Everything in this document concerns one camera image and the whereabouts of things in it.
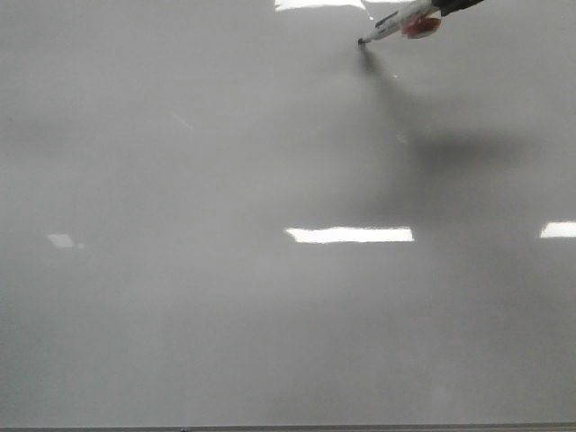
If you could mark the white whiteboard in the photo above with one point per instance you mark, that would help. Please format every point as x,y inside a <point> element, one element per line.
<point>227,213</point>

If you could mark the white black whiteboard marker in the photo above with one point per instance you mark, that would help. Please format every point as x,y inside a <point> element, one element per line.
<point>415,20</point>

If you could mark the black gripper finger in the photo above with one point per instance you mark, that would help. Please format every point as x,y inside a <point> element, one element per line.
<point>446,7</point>

